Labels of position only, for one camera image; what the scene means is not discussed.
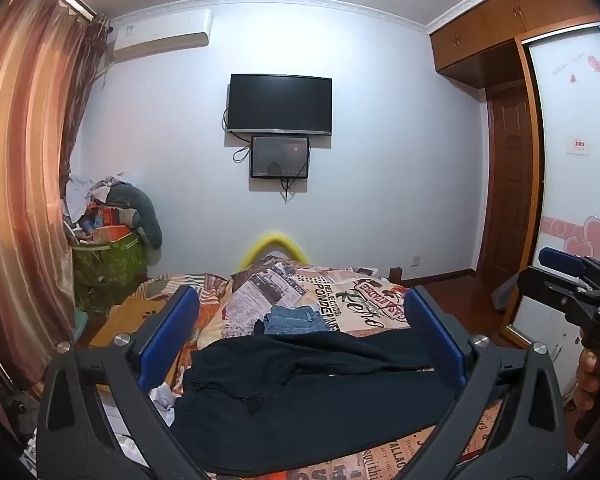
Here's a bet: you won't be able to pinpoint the printed blanket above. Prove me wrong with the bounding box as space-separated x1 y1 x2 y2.
87 254 571 480

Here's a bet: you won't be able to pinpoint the orange box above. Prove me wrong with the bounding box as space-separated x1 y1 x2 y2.
92 205 132 242

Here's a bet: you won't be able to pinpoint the person's right hand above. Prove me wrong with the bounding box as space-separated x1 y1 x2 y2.
575 349 600 411

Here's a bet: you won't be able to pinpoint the orange striped curtain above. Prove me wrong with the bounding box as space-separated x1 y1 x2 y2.
0 0 98 391

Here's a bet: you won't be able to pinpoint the blue denim shorts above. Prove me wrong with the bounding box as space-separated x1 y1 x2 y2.
252 305 342 337

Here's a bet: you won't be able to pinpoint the wooden door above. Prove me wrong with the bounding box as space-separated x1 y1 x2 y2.
484 84 537 279

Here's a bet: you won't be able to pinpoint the wooden overhead cabinet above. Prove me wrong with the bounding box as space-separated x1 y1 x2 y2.
428 0 600 91

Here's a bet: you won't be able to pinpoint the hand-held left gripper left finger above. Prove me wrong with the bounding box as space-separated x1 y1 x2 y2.
34 285 211 480

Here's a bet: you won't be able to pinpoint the brown patterned curtain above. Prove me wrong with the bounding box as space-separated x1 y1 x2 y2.
60 14 112 186

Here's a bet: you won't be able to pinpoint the black wall television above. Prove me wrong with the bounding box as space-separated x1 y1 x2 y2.
227 74 333 137

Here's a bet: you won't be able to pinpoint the pile of white clothes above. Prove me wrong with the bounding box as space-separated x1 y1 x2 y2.
64 171 127 213

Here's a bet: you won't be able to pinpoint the yellow foam tube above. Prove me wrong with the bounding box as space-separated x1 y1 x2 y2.
240 231 311 268

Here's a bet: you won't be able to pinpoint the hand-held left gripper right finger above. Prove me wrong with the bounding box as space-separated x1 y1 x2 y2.
402 285 568 480

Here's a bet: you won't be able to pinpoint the green storage basket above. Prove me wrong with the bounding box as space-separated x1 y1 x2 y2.
70 230 151 313

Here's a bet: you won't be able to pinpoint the black pants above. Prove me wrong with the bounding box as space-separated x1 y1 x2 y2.
170 329 462 478

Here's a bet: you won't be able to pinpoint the white air conditioner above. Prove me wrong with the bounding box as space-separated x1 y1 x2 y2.
111 8 214 65

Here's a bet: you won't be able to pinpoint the white cloth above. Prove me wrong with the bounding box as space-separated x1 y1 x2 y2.
149 382 182 427

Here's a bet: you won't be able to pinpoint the small black monitor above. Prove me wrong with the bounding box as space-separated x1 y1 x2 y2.
250 135 311 180

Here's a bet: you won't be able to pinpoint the white heart-print wardrobe door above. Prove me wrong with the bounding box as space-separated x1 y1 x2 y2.
500 22 600 351

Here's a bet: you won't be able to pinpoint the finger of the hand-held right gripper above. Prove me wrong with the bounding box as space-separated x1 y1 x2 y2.
538 246 600 287
517 266 600 322

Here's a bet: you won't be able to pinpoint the grey bag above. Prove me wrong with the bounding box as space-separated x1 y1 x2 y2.
492 274 522 307

